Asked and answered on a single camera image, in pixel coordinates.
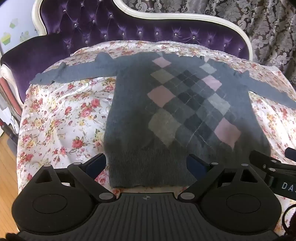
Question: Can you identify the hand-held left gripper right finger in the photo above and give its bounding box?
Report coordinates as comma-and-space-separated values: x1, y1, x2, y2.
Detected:
177, 154, 261, 202

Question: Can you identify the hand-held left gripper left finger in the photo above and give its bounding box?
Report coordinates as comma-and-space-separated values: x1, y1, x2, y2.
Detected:
35, 153, 117, 202

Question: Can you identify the grey argyle sweater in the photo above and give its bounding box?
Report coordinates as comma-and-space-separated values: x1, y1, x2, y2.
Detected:
30, 51, 296, 189

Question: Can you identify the floral blanket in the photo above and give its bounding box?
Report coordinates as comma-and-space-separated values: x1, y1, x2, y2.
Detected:
17, 40, 296, 232

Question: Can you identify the grey damask curtain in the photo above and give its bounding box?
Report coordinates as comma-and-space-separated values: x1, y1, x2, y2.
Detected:
120, 0, 296, 88

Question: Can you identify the purple tufted headboard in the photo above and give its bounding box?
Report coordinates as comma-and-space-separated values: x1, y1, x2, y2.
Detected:
0, 0, 253, 109

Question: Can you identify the black cable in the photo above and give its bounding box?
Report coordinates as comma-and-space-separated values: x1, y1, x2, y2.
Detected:
280, 204, 296, 235

